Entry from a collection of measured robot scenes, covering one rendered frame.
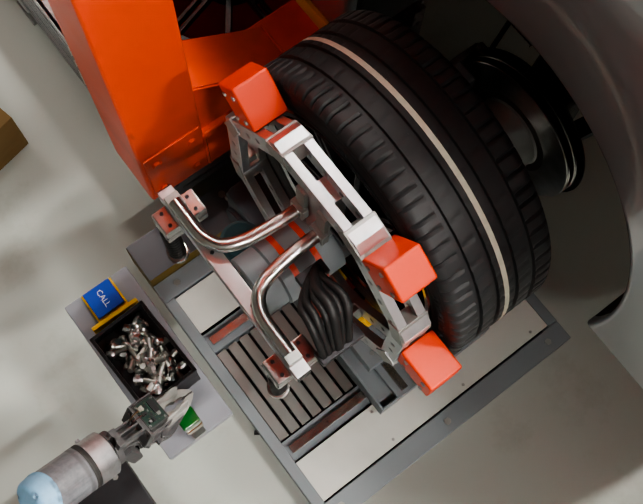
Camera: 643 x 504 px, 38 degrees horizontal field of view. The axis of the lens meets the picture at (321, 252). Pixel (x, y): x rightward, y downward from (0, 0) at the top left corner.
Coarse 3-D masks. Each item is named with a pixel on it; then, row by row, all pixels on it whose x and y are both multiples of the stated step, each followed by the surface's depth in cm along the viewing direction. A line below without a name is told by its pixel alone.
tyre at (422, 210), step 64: (320, 64) 160; (384, 64) 156; (448, 64) 155; (320, 128) 157; (384, 128) 150; (448, 128) 151; (384, 192) 149; (448, 192) 150; (512, 192) 154; (448, 256) 152; (512, 256) 160; (448, 320) 162
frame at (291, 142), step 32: (288, 128) 158; (256, 160) 192; (288, 160) 155; (320, 160) 155; (256, 192) 196; (320, 192) 153; (352, 192) 153; (352, 224) 153; (352, 288) 201; (384, 320) 189; (416, 320) 161; (384, 352) 180
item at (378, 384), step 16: (480, 336) 248; (352, 352) 244; (352, 368) 241; (384, 368) 240; (400, 368) 241; (368, 384) 242; (384, 384) 242; (400, 384) 239; (416, 384) 240; (384, 400) 241
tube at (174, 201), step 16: (176, 192) 165; (304, 192) 157; (176, 208) 163; (288, 208) 164; (304, 208) 163; (192, 224) 162; (272, 224) 162; (208, 240) 161; (224, 240) 161; (240, 240) 161; (256, 240) 162
